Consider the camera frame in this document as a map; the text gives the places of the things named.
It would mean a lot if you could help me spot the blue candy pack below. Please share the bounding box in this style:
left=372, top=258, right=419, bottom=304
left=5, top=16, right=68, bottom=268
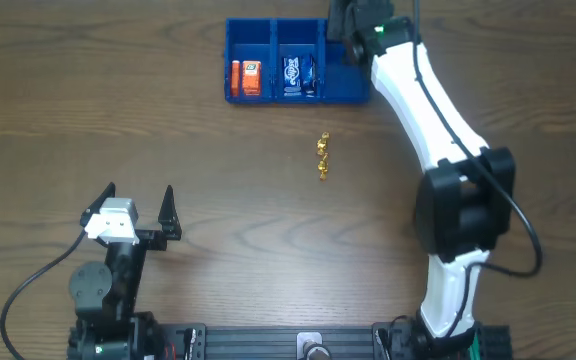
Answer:
left=282, top=55, right=304, bottom=98
left=301, top=53, right=318, bottom=95

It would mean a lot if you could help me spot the black cable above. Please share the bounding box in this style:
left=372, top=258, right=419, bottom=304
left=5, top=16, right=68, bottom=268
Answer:
left=410, top=0, right=544, bottom=279
left=0, top=229, right=87, bottom=360

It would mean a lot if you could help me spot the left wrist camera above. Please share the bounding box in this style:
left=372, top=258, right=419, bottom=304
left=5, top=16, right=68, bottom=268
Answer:
left=84, top=197, right=140, bottom=246

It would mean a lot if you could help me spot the orange candy box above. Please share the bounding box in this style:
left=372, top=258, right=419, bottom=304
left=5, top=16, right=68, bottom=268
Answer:
left=241, top=60, right=263, bottom=97
left=230, top=59, right=242, bottom=98

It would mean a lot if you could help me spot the blue tray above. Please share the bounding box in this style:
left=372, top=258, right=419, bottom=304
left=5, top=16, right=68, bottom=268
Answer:
left=223, top=17, right=372, bottom=106

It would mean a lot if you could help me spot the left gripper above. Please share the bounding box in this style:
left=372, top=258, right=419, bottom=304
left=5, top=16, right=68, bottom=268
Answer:
left=79, top=181, right=184, bottom=252

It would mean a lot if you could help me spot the mounting rail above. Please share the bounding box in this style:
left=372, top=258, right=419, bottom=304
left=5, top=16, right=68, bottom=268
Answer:
left=67, top=322, right=514, bottom=360

